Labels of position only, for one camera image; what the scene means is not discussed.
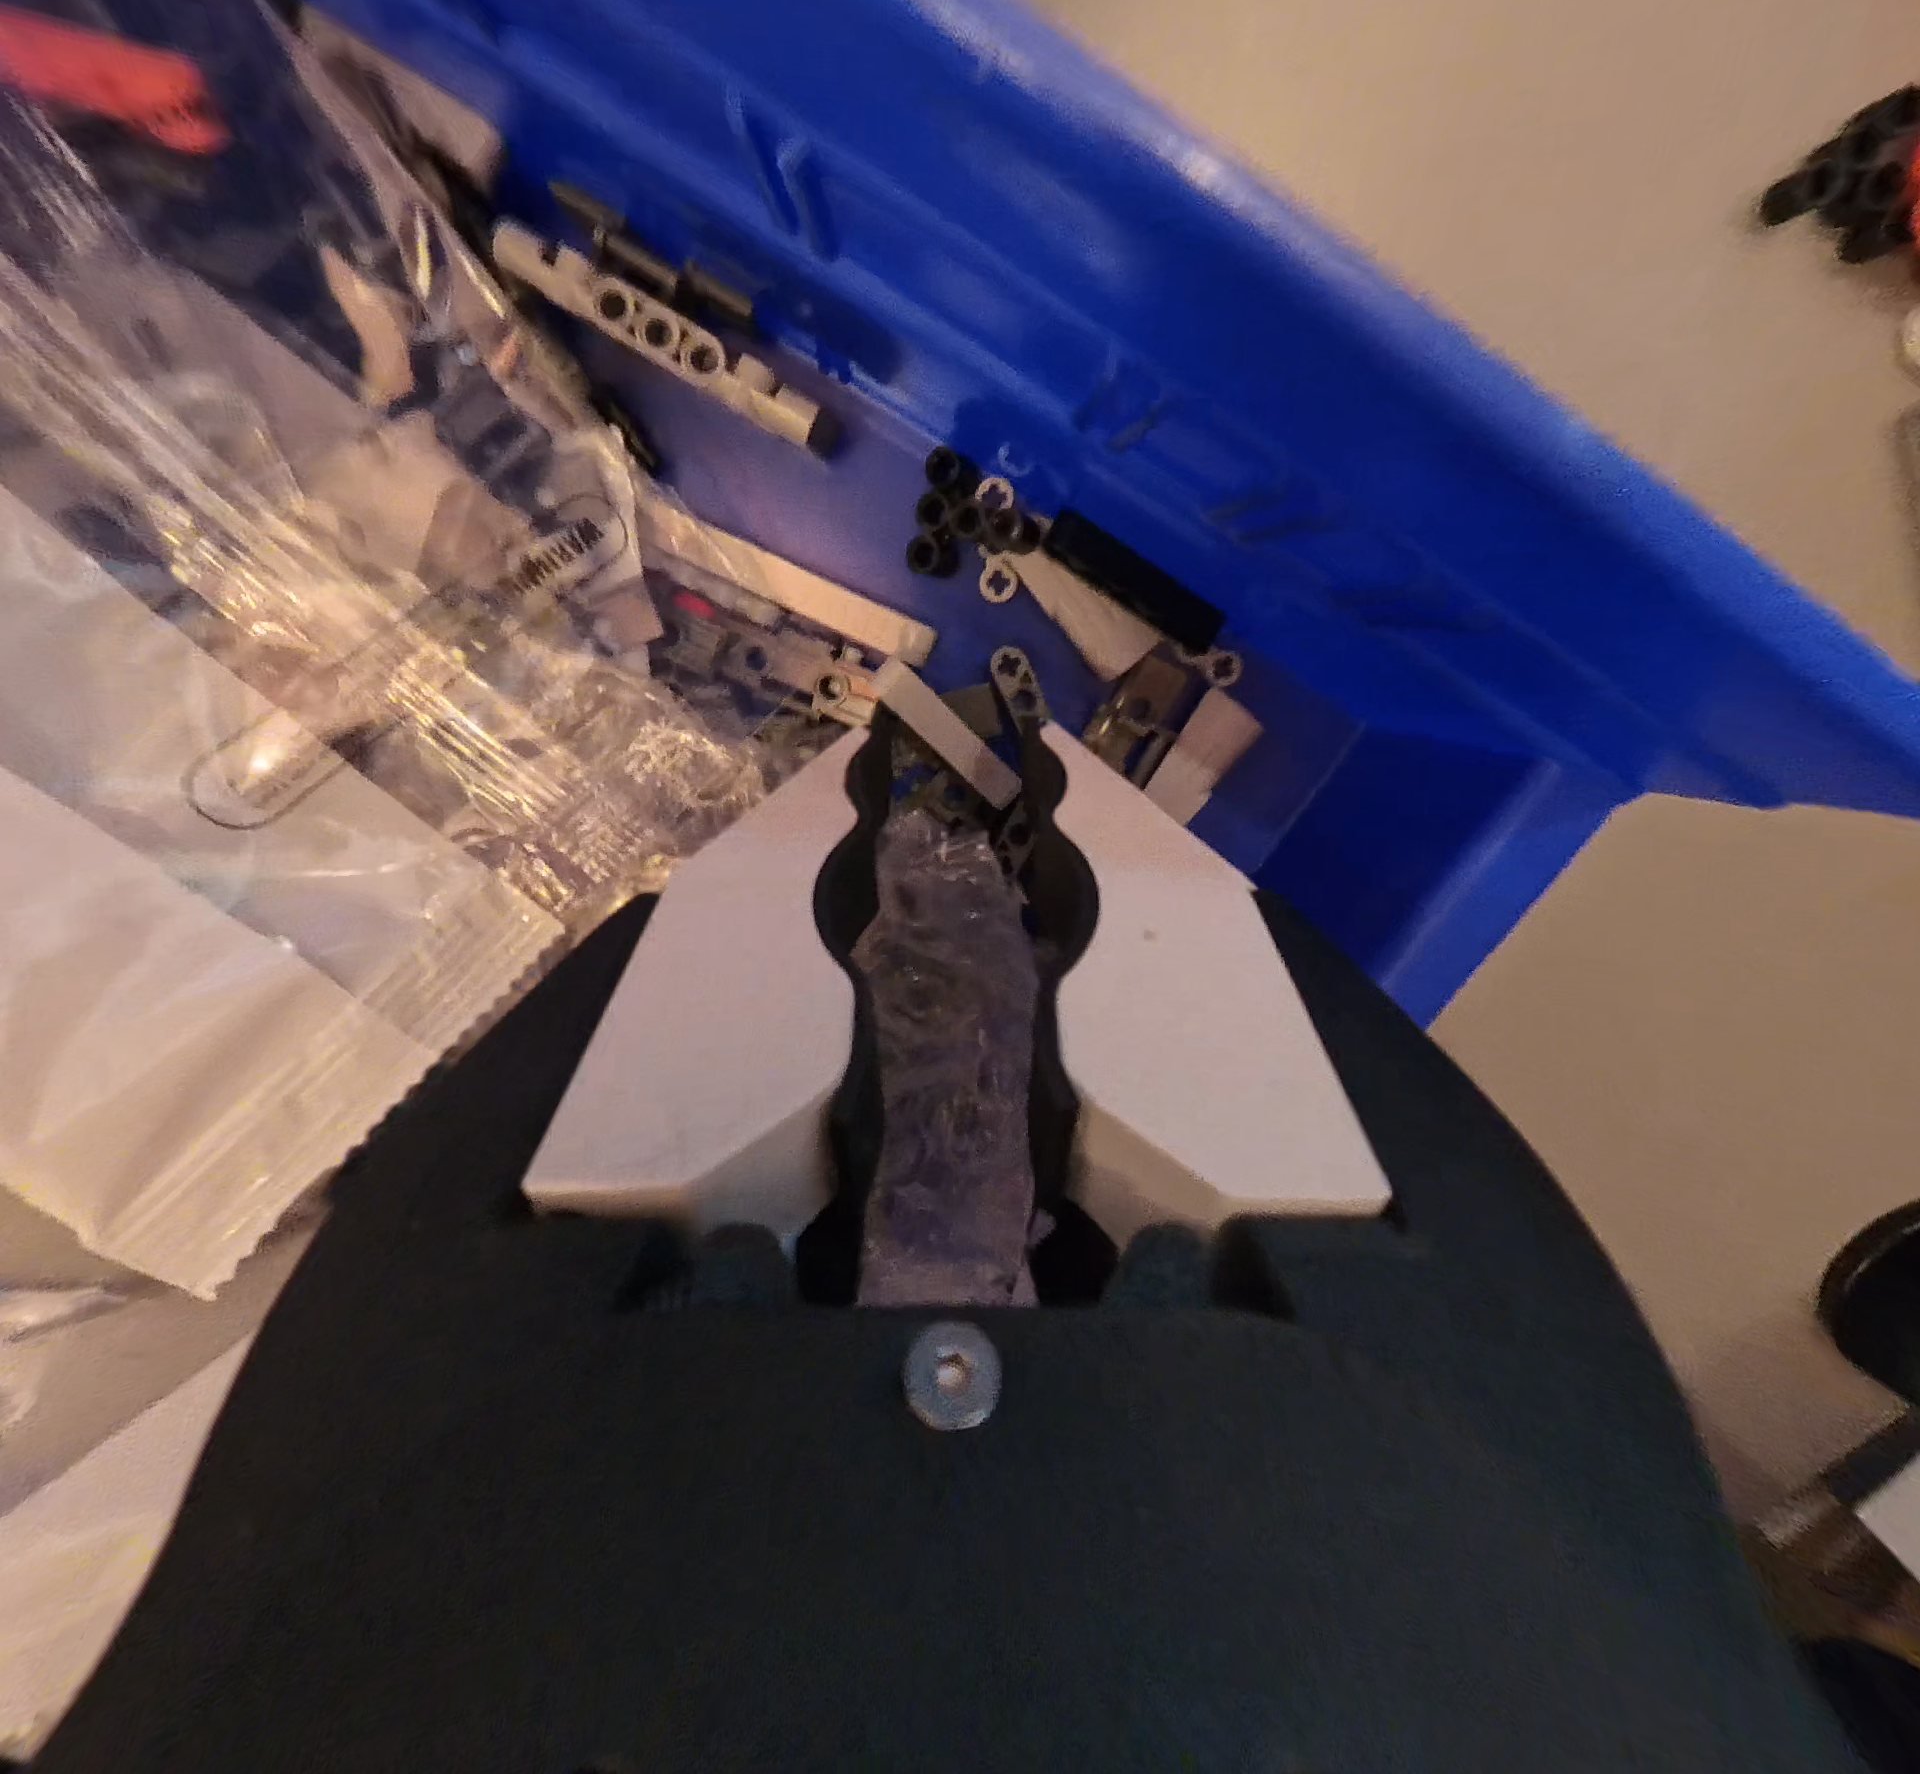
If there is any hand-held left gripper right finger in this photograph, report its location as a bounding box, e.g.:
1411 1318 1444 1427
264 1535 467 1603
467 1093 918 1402
1020 747 1397 1236

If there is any cluster of black connectors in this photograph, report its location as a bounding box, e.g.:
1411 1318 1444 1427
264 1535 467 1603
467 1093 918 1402
911 449 1058 591

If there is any white angled piece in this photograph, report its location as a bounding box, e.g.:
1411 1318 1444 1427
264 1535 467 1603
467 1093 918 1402
1081 650 1265 821

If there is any short black beam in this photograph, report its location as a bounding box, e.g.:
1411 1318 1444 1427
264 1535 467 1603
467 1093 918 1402
1046 515 1228 651

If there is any blue plastic bin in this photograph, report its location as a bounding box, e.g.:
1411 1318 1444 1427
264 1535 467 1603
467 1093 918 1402
0 0 1920 1025

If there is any black holed beam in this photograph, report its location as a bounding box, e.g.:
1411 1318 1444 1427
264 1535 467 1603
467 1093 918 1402
986 642 1067 891

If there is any black angled piece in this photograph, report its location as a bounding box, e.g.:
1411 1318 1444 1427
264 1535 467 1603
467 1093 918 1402
1762 90 1920 262

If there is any white sealed packet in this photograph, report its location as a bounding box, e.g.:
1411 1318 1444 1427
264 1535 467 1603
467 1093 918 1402
0 754 579 1301

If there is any light grey short beam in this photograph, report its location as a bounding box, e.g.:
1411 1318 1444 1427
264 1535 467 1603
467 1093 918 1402
865 657 1029 810

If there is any black spoked wheel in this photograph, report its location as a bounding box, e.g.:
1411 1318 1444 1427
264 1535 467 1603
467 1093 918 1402
1817 1200 1920 1400

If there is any red plastic piece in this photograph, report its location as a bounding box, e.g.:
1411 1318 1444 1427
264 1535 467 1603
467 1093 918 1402
0 3 227 154

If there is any clear plastic bag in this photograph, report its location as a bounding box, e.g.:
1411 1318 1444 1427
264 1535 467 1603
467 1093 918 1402
0 0 872 936

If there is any long grey holed beam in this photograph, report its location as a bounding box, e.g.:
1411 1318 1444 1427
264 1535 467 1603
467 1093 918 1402
492 214 850 456

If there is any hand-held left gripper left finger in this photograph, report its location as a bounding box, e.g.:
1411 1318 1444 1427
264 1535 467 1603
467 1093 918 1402
525 747 903 1236

